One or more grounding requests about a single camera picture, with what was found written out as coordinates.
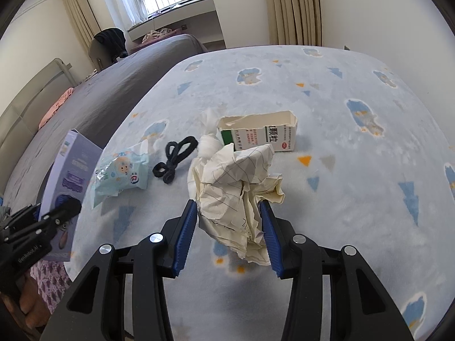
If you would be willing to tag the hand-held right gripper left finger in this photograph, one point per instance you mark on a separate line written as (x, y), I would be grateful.
(185, 234)

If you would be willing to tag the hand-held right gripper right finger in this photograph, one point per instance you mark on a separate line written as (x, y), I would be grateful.
(270, 234)

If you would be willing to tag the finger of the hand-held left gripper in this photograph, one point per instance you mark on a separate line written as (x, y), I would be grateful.
(67, 205)
(25, 211)

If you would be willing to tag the purple cardboard box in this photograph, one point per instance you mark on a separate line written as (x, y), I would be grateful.
(78, 163)

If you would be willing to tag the cream paper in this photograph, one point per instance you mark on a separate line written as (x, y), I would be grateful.
(227, 184)

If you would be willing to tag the person's purple patterned clothing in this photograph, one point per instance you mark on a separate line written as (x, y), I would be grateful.
(53, 284)

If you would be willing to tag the light blue wet wipe packet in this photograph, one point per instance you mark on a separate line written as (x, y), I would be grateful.
(121, 174)

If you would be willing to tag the white tissue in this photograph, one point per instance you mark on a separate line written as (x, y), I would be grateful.
(209, 142)

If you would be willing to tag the light blue printed blanket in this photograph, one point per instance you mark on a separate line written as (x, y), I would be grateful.
(355, 184)

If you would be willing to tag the white green medicine box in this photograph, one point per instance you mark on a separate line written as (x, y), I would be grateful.
(277, 135)

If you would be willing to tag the pink cloth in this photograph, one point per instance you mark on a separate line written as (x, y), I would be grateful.
(57, 104)

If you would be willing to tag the grey bed headboard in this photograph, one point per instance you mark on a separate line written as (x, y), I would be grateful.
(28, 96)

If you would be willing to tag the bed with grey sheet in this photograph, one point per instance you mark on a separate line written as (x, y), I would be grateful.
(106, 88)

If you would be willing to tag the brown chair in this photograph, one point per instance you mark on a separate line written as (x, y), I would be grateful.
(96, 55)

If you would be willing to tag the black clothing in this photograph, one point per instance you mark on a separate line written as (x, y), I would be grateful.
(112, 41)

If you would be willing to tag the beige curtain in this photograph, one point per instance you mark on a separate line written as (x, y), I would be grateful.
(80, 10)
(295, 7)

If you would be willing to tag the bay window sill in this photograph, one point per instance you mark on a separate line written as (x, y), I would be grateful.
(192, 23)

